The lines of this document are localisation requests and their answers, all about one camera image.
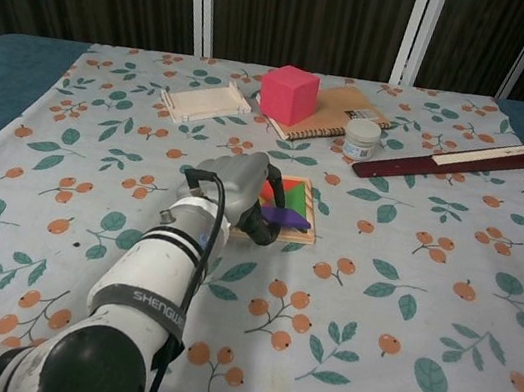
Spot brown spiral notebook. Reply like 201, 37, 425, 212
250, 72, 398, 159

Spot white wooden tray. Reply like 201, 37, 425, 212
155, 69, 255, 138

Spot green tangram triangle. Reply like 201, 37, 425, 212
281, 182, 318, 219

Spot pink foam cube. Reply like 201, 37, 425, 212
254, 60, 324, 131

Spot purple tangram piece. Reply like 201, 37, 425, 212
259, 204, 315, 232

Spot dark folding partition screen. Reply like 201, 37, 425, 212
0, 0, 524, 127

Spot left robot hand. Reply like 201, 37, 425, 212
169, 139, 296, 250

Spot dark red folding fan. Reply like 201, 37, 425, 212
350, 114, 524, 209

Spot colourful tangram puzzle tray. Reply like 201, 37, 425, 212
228, 166, 328, 254

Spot small white jar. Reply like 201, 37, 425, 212
339, 117, 384, 164

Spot floral tablecloth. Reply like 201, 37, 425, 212
0, 10, 524, 392

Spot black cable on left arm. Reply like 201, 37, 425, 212
144, 166, 233, 392

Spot orange tangram triangle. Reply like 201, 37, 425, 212
260, 173, 307, 210

